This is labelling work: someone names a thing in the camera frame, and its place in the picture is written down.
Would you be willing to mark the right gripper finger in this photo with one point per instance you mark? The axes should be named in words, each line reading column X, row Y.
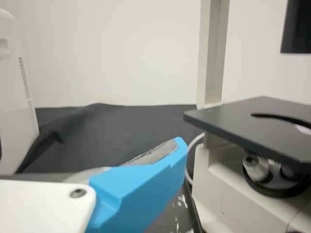
column 145, row 184

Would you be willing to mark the cream microscope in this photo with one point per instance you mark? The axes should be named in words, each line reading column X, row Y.
column 226, row 194

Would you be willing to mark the white incubator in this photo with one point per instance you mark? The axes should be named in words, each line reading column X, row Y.
column 17, row 109

